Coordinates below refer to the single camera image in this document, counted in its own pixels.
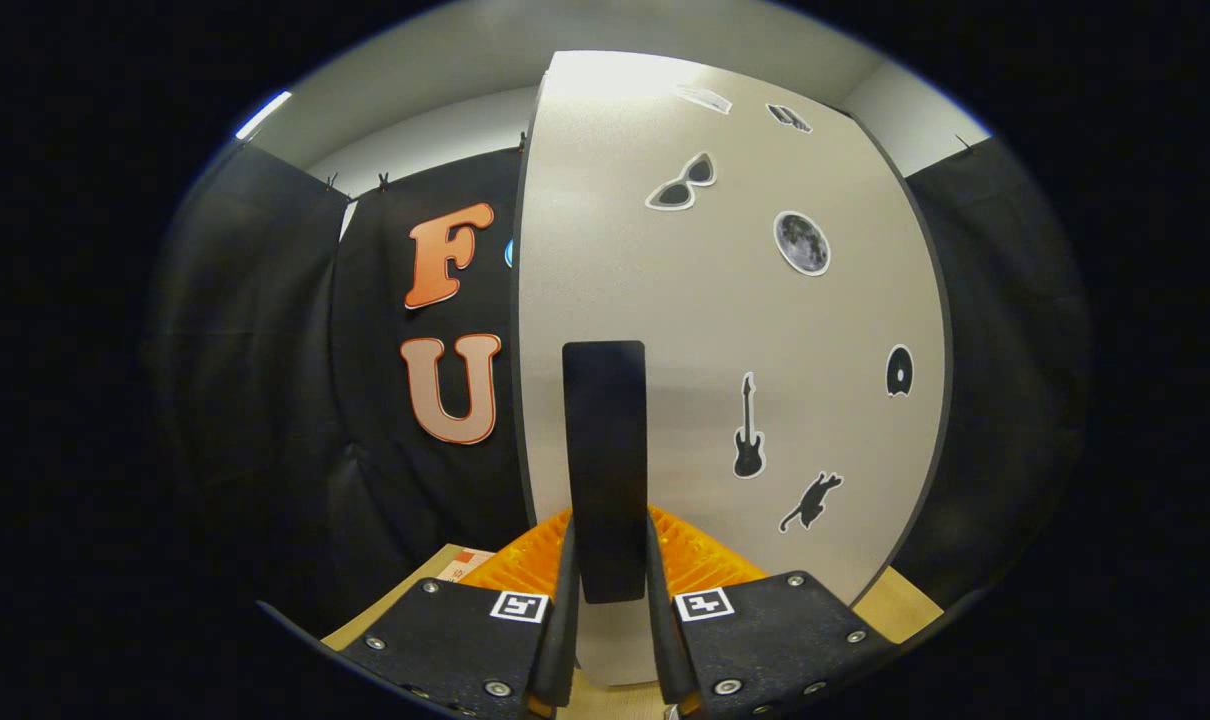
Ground black door handle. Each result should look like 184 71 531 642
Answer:
562 340 649 605

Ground stack of books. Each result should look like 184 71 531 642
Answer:
435 548 496 583

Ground narrow ceiling light strip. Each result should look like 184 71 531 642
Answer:
235 90 293 141

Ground beige shoe cabinet door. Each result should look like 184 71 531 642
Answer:
517 50 951 689

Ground black backdrop cloth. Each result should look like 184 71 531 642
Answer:
145 135 1091 641

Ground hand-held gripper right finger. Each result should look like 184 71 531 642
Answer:
647 505 901 720

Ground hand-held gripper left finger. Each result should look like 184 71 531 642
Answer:
337 508 578 720

